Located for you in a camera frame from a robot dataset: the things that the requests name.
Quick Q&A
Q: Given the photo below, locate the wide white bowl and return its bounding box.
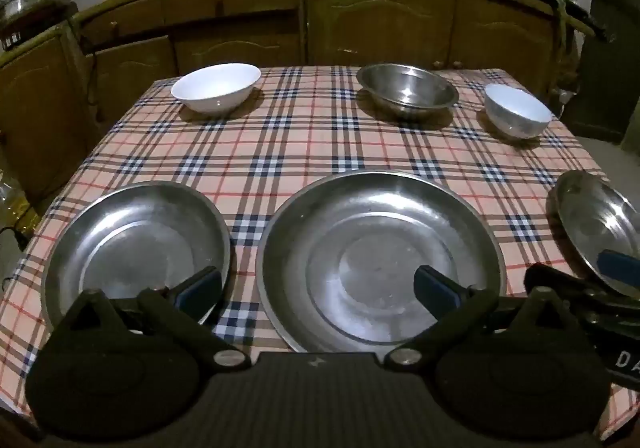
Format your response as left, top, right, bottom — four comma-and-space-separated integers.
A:
171, 62, 262, 117

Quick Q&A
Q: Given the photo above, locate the steel bowl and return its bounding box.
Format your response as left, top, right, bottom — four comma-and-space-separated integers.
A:
356, 64, 460, 121

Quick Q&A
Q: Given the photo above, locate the wide steel pot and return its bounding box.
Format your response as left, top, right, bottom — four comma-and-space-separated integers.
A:
0, 0, 69, 24

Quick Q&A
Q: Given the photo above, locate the large steel plate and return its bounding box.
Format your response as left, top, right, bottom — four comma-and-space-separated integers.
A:
256, 171, 508, 354

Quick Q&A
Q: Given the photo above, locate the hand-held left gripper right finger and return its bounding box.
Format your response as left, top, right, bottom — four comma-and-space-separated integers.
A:
382, 264, 583, 372

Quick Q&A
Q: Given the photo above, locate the plaid tablecloth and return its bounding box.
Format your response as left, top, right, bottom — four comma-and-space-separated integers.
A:
0, 65, 640, 444

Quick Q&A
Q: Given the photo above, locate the wooden kitchen cabinet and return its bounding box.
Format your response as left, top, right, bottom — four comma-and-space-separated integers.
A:
0, 0, 601, 209

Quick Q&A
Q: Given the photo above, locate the medium steel plate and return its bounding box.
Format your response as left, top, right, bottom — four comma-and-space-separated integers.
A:
40, 180, 232, 329
554, 170, 640, 299

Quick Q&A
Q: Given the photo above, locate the green cloth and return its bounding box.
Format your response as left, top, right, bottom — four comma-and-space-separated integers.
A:
540, 0, 576, 88

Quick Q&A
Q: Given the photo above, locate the dark gas stove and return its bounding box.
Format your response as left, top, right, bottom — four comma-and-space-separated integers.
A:
0, 2, 78, 53

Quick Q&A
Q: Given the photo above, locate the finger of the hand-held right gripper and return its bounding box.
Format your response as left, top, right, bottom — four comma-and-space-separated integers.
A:
597, 249, 640, 299
524, 262, 608, 301

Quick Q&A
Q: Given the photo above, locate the green door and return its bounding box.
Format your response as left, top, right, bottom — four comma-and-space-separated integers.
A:
565, 0, 640, 146

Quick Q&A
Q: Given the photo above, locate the small deep white bowl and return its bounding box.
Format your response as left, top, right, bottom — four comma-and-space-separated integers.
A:
484, 84, 554, 139

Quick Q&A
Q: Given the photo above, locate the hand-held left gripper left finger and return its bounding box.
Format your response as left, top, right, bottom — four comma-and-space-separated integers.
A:
60, 266, 251, 372

